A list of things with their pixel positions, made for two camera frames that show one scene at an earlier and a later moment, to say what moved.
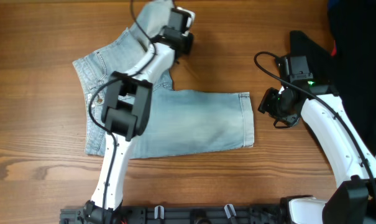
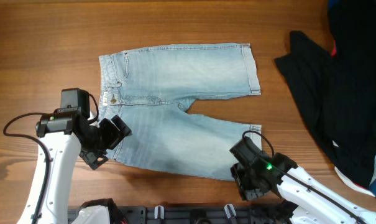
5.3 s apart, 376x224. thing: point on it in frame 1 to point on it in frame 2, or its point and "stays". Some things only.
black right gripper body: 266,104 to 248,182
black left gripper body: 181,43 to 110,134
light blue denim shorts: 177,121 to 150,91
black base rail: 265,214 stays
